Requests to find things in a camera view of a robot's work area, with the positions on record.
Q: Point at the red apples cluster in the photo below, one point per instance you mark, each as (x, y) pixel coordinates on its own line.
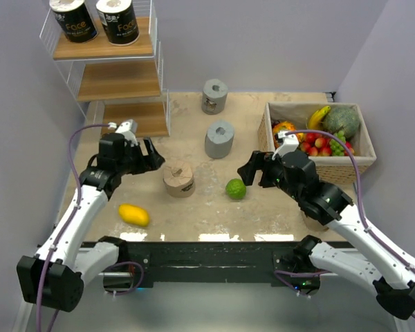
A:
(315, 144)

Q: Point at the far grey paper roll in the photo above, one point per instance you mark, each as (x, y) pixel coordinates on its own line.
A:
(214, 96)

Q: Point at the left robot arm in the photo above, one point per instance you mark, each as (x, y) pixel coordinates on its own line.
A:
(55, 276)

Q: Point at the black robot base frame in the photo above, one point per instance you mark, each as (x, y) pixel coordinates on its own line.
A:
(236, 262)

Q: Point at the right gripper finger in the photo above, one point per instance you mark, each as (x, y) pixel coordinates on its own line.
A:
(257, 160)
(247, 173)

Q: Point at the brown paper roll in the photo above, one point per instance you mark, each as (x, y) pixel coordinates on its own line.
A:
(178, 178)
(312, 224)

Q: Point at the near grey paper roll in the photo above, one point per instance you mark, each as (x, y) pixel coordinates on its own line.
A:
(219, 139)

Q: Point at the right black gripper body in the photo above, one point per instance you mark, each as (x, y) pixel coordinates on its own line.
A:
(272, 173)

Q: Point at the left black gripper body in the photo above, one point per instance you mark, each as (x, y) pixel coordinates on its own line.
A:
(131, 160)

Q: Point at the white wire wooden shelf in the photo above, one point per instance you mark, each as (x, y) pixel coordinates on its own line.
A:
(119, 81)

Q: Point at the green melon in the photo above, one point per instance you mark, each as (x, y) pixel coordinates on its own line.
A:
(345, 119)

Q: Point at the yellow mango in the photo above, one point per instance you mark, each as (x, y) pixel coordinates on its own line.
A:
(134, 215)

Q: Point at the green lime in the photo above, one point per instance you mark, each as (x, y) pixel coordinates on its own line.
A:
(236, 189)

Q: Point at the green grapes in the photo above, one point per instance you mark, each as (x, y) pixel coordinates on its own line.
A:
(338, 142)

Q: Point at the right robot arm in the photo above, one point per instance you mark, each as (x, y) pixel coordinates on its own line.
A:
(387, 271)

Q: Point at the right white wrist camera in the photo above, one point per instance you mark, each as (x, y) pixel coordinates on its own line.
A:
(288, 142)

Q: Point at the yellow banana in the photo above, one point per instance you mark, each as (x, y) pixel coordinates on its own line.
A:
(315, 121)

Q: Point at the wicker fruit basket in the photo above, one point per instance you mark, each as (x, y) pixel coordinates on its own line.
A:
(333, 169)

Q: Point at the grey paper roll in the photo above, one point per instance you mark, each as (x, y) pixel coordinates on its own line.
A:
(219, 139)
(214, 96)

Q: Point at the orange pineapple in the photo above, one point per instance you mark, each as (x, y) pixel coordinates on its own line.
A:
(282, 126)

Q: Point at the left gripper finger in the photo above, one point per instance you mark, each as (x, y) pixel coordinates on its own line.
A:
(153, 161)
(150, 148)

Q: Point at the black paper roll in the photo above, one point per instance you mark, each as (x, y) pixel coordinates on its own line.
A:
(118, 20)
(74, 19)

